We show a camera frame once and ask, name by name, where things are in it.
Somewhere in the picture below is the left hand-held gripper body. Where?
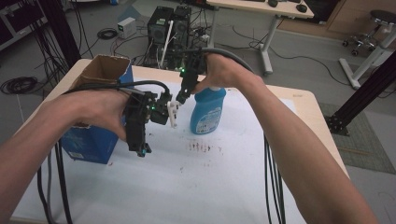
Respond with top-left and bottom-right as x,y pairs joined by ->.
125,91 -> 182,143

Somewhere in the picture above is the black aluminium frame strut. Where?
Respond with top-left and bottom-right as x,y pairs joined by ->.
324,50 -> 396,137

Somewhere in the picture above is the white-legged wooden desk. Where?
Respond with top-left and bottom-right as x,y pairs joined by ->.
205,0 -> 316,77

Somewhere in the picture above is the blue detergent bottle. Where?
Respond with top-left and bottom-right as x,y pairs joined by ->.
190,87 -> 228,135

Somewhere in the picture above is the black flight case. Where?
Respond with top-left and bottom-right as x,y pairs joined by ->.
0,0 -> 49,52

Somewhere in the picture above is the blue cardboard box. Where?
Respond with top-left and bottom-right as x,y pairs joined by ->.
60,54 -> 135,165

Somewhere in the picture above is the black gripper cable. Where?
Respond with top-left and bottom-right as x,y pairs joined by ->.
62,79 -> 172,97

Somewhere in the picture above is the grey floor mat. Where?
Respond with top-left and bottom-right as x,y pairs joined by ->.
317,102 -> 396,175

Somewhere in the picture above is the small white power supply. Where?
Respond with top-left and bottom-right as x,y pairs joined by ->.
117,17 -> 137,40

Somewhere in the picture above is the black hanging cable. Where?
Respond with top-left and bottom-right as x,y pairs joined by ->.
36,166 -> 53,224
54,139 -> 75,224
262,133 -> 287,224

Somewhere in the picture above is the person's right hand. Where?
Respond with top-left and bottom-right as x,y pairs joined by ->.
191,53 -> 265,95

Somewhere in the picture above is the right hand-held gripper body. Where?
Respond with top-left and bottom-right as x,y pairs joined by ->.
179,49 -> 208,95

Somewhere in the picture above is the white table mat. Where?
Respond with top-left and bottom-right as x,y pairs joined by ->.
12,81 -> 307,224

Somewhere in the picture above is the white desk leg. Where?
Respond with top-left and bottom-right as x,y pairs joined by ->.
338,27 -> 396,91

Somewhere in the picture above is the black metal post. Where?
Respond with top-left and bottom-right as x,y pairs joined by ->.
38,0 -> 82,68

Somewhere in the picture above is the person's left hand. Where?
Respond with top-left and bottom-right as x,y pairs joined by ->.
46,88 -> 133,143

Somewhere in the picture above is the large coiled black cable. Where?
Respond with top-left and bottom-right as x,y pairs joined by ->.
0,76 -> 39,95

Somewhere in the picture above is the black computer tower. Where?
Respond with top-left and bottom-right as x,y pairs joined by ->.
172,5 -> 193,49
147,6 -> 175,45

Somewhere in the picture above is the wheeled stool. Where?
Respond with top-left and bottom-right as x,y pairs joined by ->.
341,8 -> 396,58

